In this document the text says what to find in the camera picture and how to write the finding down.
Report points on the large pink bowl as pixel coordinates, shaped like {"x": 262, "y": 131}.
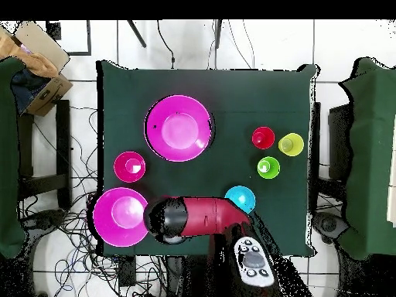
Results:
{"x": 179, "y": 130}
{"x": 105, "y": 222}

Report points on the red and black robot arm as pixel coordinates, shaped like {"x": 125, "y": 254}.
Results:
{"x": 204, "y": 216}

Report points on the small blue bowl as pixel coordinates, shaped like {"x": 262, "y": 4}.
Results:
{"x": 243, "y": 196}

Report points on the red cup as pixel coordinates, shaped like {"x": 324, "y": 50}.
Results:
{"x": 263, "y": 137}

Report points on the green cup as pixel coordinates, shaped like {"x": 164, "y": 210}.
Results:
{"x": 272, "y": 170}

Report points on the crimson bowl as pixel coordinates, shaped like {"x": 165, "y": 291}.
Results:
{"x": 122, "y": 168}

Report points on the dark green tablecloth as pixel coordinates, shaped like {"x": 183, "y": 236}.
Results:
{"x": 201, "y": 86}

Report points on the yellow cup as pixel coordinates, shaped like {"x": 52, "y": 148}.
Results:
{"x": 296, "y": 145}

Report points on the black floor box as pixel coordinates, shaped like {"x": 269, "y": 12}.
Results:
{"x": 126, "y": 272}

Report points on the black tripod leg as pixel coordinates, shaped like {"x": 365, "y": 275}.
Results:
{"x": 218, "y": 34}
{"x": 136, "y": 33}

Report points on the black rounded floor base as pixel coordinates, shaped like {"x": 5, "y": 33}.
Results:
{"x": 46, "y": 218}

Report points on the cardboard box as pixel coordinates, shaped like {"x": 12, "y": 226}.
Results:
{"x": 46, "y": 92}

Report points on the green side table cloth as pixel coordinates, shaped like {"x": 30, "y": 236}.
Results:
{"x": 371, "y": 154}
{"x": 9, "y": 154}

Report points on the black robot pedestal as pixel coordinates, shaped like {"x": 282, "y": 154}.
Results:
{"x": 191, "y": 278}

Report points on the black stool frame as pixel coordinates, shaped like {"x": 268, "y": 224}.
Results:
{"x": 63, "y": 139}

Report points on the black square frame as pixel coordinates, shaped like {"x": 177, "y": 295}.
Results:
{"x": 88, "y": 37}

